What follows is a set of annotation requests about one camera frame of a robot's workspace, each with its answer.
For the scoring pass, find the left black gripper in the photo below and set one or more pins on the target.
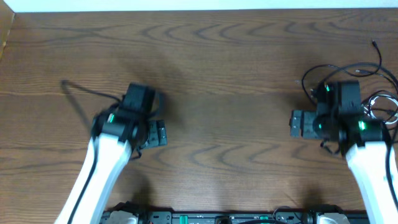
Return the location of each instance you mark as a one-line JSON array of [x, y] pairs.
[[158, 133]]

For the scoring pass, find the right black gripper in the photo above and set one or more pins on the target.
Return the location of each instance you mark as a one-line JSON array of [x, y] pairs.
[[308, 116]]

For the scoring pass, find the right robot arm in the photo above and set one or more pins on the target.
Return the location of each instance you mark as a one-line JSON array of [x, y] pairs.
[[364, 142]]

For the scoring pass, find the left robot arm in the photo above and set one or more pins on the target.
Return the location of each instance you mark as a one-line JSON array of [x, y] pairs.
[[128, 126]]

